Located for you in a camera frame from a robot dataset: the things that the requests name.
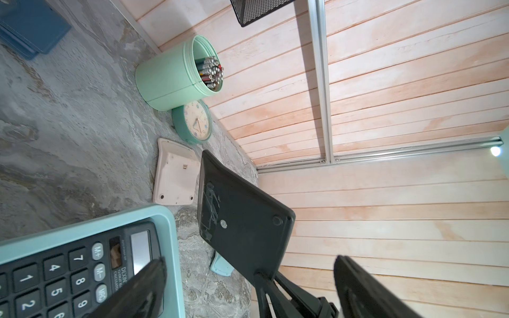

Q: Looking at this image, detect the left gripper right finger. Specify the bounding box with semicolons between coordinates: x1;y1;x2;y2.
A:
334;255;421;318

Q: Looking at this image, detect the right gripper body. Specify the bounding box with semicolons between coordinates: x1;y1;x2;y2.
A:
294;298;339;318

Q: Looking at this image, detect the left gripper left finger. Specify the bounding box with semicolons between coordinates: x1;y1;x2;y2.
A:
89;257;167;318

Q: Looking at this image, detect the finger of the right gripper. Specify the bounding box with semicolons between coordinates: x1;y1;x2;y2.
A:
274;272;317;314
254;272;304;318

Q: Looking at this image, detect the mint green storage box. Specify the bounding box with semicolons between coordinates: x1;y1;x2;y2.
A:
1;205;185;317

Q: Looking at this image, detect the black calculator face down large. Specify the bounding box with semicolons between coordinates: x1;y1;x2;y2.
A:
198;151;296;284

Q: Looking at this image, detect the teal calculator face down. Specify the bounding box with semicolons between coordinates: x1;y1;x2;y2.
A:
209;251;234;277

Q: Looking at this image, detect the pink calculator back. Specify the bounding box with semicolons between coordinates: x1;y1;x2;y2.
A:
152;138;200;206

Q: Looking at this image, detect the green pen cup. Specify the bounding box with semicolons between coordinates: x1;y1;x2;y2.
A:
135;35;224;111

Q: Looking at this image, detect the black wire basket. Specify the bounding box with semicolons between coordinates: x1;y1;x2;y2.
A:
230;0;294;27

